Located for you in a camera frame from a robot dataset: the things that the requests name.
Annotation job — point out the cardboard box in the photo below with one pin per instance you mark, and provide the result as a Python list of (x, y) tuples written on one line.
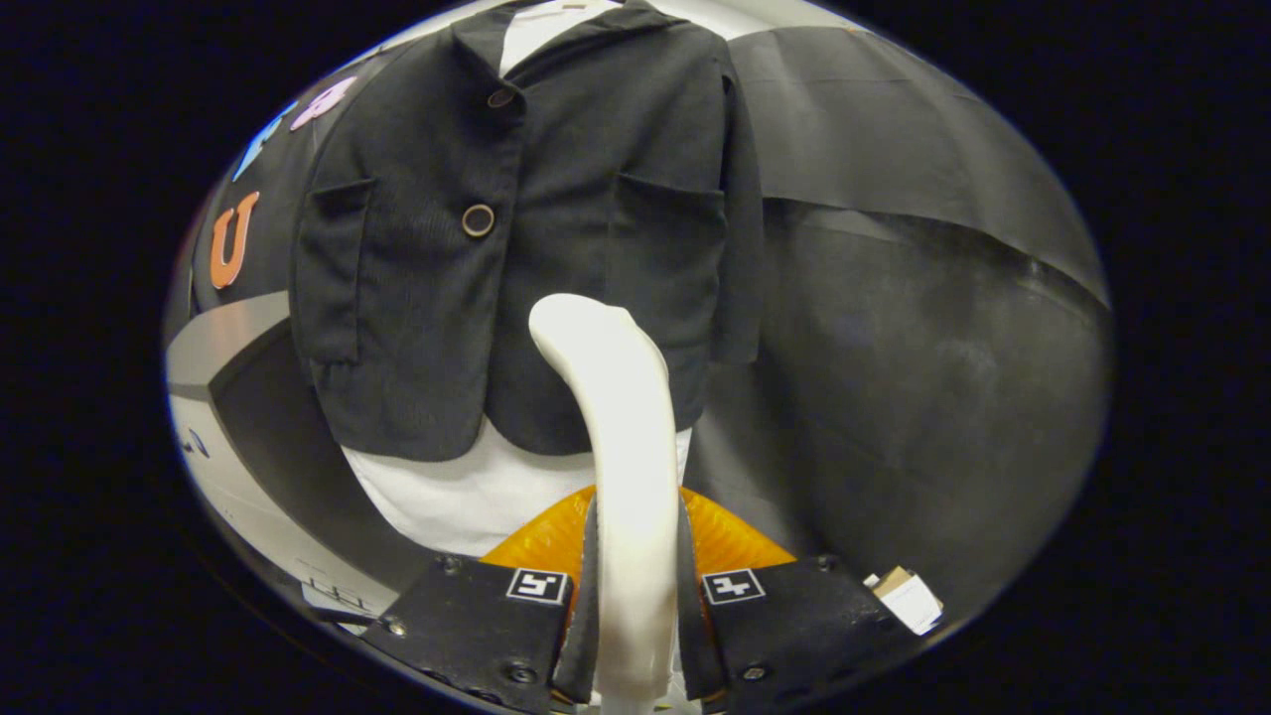
[(909, 599)]

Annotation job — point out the grey cabinet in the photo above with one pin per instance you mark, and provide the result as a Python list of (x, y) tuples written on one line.
[(248, 417)]

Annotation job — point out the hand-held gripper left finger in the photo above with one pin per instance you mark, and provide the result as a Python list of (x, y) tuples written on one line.
[(588, 636)]

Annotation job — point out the black backdrop cloth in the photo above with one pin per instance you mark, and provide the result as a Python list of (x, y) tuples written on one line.
[(923, 397)]

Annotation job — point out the black jacket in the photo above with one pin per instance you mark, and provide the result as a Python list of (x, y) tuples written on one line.
[(576, 199)]

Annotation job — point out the white garment steamer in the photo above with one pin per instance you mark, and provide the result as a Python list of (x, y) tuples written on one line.
[(631, 447)]

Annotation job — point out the white mannequin torso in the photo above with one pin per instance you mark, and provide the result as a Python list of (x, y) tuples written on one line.
[(467, 497)]

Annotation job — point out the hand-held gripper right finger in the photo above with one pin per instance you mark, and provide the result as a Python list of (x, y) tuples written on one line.
[(690, 636)]

